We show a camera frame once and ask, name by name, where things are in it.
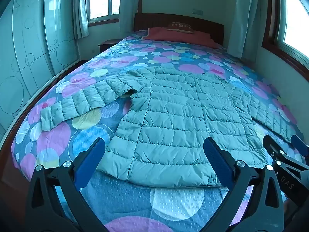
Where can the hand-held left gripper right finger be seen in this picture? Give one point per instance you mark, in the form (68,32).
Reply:
(217,159)

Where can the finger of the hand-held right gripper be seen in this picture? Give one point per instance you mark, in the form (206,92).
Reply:
(299,142)
(272,147)

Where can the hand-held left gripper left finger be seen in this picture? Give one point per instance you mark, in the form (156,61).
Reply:
(90,159)

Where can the light green puffer jacket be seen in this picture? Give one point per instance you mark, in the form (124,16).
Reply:
(181,106)

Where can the circle patterned bed quilt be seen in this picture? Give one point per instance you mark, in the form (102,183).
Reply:
(89,137)

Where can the wooden nightstand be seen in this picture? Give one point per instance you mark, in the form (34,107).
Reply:
(107,44)

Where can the wooden framed window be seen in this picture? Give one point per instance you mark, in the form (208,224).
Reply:
(99,0)
(297,21)

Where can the frosted glass wardrobe doors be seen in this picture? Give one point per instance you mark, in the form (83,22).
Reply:
(29,53)

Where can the red pillow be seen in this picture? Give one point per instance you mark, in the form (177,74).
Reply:
(181,38)

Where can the white curtain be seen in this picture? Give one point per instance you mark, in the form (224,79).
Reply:
(246,17)
(128,4)
(80,9)

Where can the brown printed pillow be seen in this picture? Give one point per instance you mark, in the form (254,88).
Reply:
(179,26)

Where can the dark wooden headboard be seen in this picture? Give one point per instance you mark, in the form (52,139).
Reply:
(154,20)

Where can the white wall outlet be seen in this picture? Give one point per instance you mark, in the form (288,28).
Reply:
(197,11)

